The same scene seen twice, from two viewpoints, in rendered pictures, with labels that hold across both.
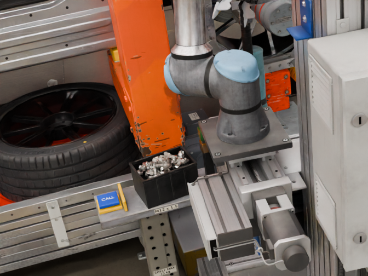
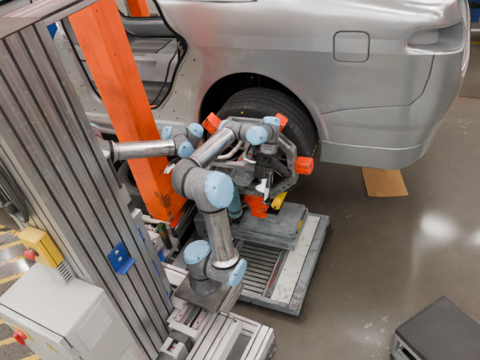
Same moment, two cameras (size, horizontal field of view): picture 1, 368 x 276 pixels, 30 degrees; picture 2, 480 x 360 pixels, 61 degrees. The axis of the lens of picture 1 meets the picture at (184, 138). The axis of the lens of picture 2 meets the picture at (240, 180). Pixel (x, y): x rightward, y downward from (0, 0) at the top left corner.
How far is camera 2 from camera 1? 1.93 m
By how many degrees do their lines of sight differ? 34
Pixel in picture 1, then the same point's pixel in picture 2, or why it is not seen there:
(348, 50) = (27, 284)
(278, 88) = (257, 206)
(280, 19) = (238, 176)
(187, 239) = (176, 263)
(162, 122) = (156, 207)
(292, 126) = (283, 224)
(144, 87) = (144, 188)
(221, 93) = not seen: hidden behind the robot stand
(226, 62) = not seen: hidden behind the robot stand
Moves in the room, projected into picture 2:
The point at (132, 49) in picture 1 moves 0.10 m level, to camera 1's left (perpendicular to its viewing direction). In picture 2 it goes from (134, 169) to (122, 165)
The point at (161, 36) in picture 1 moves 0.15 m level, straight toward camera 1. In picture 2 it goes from (148, 168) to (129, 184)
